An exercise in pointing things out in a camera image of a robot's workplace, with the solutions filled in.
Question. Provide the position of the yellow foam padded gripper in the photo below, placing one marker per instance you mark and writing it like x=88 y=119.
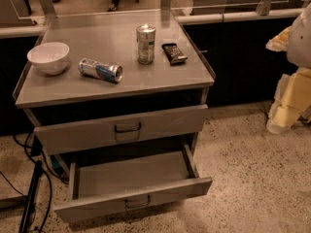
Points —
x=300 y=46

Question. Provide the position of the grey drawer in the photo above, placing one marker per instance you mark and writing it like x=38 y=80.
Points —
x=122 y=179
x=114 y=130

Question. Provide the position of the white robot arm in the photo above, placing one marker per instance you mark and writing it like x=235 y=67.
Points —
x=303 y=21

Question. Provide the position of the grey top drawer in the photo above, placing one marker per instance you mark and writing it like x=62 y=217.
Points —
x=114 y=130

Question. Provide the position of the grey metal drawer cabinet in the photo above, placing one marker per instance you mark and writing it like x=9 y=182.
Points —
x=111 y=39

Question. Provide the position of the dark snack bar wrapper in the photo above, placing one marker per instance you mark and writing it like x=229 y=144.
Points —
x=173 y=53

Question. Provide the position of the silver green standing can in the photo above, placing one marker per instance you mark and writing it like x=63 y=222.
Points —
x=146 y=37

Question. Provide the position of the blue silver lying can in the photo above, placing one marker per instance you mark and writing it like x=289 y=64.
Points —
x=111 y=73

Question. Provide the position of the white ceramic bowl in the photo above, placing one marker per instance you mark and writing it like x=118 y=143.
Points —
x=50 y=58

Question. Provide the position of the black metal stand leg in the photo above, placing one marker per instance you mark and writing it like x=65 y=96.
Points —
x=25 y=220

